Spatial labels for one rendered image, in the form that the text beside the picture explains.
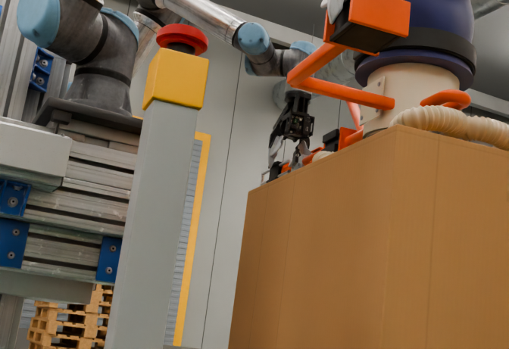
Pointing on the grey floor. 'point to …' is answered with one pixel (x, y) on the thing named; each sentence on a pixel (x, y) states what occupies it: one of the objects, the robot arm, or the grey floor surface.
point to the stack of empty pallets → (50, 311)
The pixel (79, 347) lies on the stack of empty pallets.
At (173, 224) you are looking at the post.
